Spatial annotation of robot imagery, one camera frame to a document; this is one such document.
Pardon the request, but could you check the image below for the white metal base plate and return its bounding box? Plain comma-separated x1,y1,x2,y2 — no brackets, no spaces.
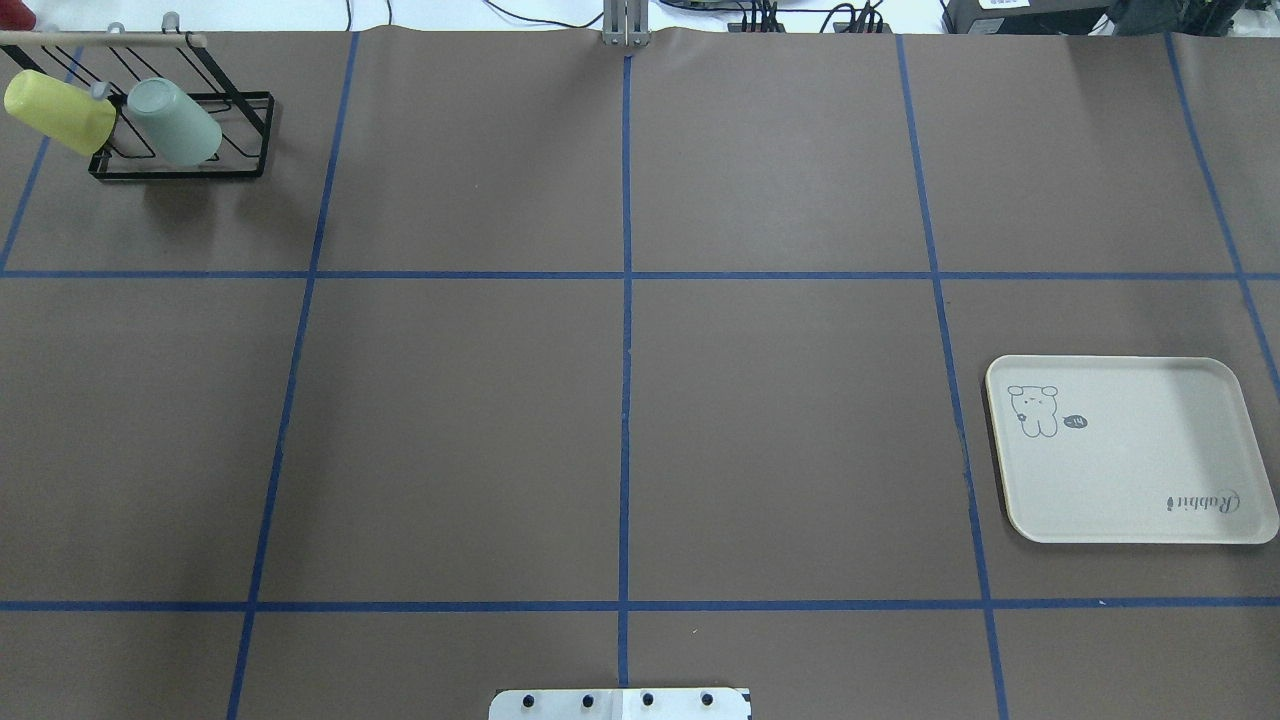
488,687,753,719

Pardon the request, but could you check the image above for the black wire cup rack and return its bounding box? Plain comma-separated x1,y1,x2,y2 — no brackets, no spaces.
3,14,276,182

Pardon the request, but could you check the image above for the green plastic cup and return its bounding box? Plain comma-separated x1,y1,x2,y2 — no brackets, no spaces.
125,77,223,167

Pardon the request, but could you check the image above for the grey aluminium frame post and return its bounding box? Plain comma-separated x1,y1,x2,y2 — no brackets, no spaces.
600,0,652,47

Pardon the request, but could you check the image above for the beige rabbit tray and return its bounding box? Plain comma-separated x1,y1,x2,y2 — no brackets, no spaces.
986,355,1277,544

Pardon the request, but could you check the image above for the yellow plastic cup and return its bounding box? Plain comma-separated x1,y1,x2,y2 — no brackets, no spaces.
3,69,116,158

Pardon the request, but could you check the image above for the black computer box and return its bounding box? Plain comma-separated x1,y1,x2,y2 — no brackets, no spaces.
941,1,1112,36

